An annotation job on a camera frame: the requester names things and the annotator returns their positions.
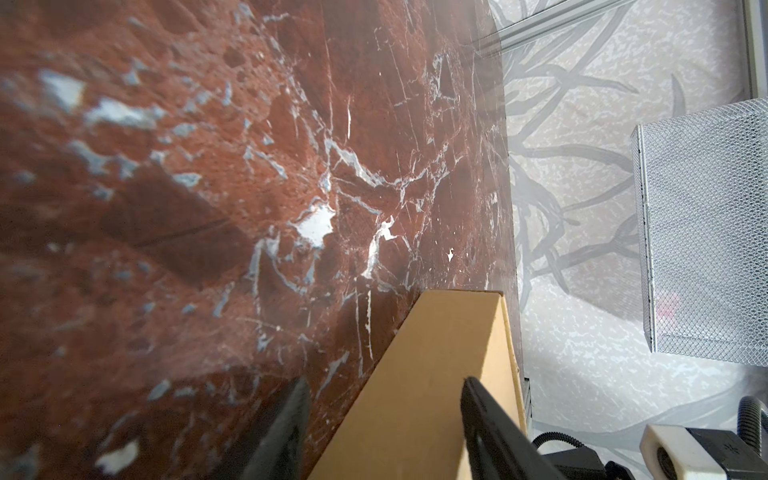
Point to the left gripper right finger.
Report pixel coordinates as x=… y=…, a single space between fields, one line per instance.
x=497 y=448

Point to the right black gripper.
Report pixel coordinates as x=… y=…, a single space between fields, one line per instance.
x=580 y=462

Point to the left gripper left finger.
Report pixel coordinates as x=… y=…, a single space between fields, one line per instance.
x=273 y=447

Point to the brown cardboard box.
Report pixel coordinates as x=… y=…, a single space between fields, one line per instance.
x=406 y=423

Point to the white wire mesh basket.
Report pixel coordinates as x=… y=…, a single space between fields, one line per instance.
x=701 y=198

